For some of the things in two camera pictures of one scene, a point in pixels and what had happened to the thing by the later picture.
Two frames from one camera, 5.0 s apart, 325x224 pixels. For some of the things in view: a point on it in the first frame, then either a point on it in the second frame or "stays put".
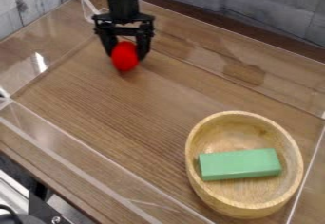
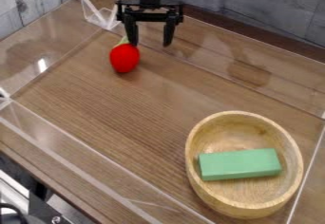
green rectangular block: x=239 y=163 stays put
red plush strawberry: x=125 y=54 stays put
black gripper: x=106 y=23 → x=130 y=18
